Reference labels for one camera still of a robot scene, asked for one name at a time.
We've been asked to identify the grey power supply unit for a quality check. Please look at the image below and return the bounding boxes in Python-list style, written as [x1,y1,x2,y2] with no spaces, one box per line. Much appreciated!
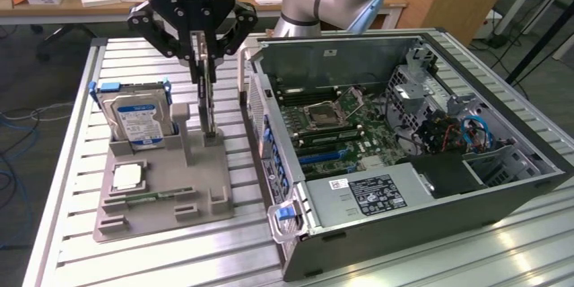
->
[304,162,439,229]

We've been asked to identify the metal drive cage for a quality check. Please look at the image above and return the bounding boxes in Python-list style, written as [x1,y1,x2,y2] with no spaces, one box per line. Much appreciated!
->
[385,47,454,133]

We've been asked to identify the black office chair base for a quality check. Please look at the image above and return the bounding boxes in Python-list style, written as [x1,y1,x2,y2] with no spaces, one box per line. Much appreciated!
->
[35,24,98,61]

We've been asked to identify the blue expansion slot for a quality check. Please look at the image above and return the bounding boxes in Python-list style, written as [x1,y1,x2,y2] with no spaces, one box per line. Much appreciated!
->
[296,151,354,164]

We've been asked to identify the green loose RAM stick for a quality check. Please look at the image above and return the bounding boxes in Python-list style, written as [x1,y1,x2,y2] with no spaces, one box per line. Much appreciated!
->
[124,190,180,204]

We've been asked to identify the blue wire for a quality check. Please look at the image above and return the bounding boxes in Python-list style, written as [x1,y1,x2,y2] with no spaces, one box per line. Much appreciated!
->
[461,115,494,152]

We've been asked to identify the wooden desk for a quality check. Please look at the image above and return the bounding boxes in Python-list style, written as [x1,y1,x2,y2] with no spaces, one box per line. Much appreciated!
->
[0,0,409,38]

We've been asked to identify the black slanted pole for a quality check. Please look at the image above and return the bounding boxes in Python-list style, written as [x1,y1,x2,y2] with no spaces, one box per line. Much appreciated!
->
[505,0,574,83]

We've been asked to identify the green motherboard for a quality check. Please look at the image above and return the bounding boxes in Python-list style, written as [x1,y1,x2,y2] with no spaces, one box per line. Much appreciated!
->
[271,77,421,180]

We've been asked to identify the hard disk with blue caddy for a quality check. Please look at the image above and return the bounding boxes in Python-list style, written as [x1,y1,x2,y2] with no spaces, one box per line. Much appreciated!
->
[84,80,175,151]

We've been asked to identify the metal disk bay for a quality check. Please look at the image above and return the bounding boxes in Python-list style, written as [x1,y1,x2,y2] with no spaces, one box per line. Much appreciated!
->
[461,144,553,189]

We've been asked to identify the white table frame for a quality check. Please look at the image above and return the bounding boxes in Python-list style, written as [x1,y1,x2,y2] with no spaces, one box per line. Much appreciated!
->
[474,0,574,61]

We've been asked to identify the orange wire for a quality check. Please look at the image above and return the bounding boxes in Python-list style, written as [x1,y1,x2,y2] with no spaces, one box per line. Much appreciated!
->
[441,122,461,153]

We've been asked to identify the silver CPU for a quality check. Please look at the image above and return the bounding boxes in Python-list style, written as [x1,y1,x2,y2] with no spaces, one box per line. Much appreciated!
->
[111,165,144,190]

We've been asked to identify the metal socket cover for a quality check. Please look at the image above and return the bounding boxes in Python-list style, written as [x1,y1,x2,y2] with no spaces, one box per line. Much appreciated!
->
[336,87,365,113]

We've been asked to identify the grey printed parts rack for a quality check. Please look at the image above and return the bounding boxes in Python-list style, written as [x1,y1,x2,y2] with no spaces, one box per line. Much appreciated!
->
[92,102,236,245]

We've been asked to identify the black graphics card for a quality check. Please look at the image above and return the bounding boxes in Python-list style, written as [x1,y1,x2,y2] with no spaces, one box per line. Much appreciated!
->
[190,30,219,140]

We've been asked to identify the CPU socket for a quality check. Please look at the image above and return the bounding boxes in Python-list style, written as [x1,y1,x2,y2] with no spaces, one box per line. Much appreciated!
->
[303,101,348,130]

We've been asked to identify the blue floor cable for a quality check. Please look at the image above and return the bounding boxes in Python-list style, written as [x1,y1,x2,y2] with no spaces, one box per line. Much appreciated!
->
[0,112,37,251]

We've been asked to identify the open black PC case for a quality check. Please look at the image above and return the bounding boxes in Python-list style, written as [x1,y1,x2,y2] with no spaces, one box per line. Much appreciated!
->
[236,30,574,283]

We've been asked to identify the grey case handle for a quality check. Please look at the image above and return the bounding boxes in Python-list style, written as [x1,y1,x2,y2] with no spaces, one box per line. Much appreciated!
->
[267,198,310,244]

